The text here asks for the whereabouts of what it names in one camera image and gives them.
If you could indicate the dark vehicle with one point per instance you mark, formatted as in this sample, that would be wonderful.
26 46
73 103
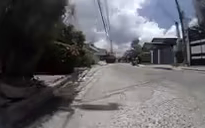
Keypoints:
110 58

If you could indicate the low roofed building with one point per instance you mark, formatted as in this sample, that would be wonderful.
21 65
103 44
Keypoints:
97 51

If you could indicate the utility pole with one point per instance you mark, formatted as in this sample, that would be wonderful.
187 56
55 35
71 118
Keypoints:
111 46

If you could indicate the green bushes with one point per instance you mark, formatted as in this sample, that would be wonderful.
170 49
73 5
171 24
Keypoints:
73 55

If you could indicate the grey concrete road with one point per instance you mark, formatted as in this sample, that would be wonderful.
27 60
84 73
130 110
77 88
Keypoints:
130 90

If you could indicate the dark building with white pillars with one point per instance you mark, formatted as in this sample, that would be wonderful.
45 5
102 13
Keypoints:
161 50

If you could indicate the dirt roadside verge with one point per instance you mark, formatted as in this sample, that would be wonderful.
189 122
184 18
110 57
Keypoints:
26 96

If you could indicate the large dark tree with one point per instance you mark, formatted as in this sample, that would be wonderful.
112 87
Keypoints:
21 36

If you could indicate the leaning pole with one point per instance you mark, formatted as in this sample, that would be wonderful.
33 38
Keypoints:
181 23

